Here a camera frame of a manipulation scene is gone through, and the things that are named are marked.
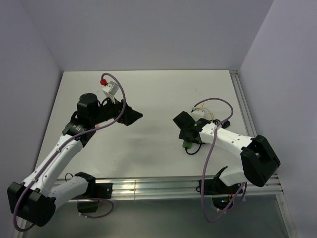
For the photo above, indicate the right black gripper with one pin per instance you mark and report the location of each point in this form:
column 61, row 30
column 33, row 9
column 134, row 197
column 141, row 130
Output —
column 182, row 136

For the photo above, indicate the green power strip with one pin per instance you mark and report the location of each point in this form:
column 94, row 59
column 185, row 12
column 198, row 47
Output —
column 187, row 144

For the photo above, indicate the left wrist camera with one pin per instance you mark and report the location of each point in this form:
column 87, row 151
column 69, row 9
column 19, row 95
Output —
column 110, row 90

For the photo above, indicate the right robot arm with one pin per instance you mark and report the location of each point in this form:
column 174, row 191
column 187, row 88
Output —
column 232, row 143

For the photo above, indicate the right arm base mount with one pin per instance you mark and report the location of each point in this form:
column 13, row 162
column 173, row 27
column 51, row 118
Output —
column 224, row 194

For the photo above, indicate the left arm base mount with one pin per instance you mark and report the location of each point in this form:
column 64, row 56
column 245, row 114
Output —
column 101, row 193

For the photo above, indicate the aluminium front rail frame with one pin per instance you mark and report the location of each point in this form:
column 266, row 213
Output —
column 170, row 208

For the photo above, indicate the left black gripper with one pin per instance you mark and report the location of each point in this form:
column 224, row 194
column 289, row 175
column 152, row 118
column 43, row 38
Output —
column 129, row 115

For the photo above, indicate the yellow charger with cable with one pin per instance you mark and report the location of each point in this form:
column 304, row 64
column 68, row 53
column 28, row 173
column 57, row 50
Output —
column 207, row 113

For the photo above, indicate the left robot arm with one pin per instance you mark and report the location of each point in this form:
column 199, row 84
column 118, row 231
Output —
column 36, row 198

